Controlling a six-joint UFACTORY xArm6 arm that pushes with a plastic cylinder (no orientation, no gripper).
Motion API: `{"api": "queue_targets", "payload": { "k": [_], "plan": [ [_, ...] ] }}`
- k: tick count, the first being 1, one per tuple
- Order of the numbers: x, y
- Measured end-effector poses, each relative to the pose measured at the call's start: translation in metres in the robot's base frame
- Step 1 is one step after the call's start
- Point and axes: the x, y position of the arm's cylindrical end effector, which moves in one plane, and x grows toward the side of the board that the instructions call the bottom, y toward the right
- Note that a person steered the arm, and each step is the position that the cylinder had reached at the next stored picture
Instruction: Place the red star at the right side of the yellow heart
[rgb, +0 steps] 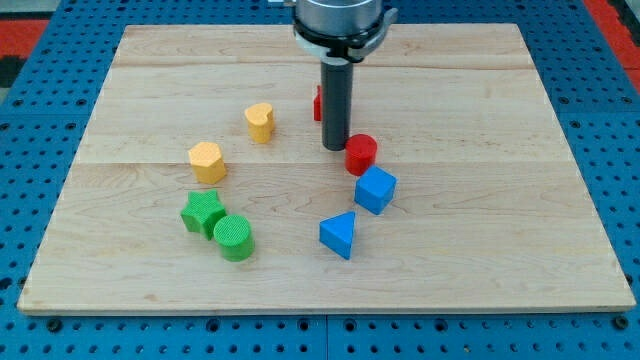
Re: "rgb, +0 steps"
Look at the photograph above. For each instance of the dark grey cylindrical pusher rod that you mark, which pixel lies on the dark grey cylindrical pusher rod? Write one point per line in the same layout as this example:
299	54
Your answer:
336	86

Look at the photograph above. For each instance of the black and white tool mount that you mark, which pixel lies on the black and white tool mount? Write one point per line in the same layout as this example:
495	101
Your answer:
341	34

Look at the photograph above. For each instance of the red star block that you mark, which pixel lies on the red star block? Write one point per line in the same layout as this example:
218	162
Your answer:
317	104

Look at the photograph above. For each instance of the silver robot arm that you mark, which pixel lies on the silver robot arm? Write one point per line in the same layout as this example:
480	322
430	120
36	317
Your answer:
341	34

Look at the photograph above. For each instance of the yellow heart block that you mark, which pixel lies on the yellow heart block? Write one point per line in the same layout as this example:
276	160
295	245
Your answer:
261	123

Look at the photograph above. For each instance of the green star block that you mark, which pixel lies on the green star block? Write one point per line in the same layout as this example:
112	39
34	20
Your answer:
202	212

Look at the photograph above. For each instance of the red cylinder block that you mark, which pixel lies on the red cylinder block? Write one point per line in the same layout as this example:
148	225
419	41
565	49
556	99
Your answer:
360	153

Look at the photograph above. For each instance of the blue cube block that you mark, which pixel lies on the blue cube block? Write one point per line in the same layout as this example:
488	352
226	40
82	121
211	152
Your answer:
375	189

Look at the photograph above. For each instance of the blue triangle block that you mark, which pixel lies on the blue triangle block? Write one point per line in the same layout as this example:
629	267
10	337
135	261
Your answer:
337	233

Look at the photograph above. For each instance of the yellow hexagon block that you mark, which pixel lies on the yellow hexagon block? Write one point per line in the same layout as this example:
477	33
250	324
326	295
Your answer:
207	162

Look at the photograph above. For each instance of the light wooden board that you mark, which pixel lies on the light wooden board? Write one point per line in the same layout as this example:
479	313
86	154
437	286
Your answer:
490	213

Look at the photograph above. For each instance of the green cylinder block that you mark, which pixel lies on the green cylinder block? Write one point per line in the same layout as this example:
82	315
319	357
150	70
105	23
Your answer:
233	234

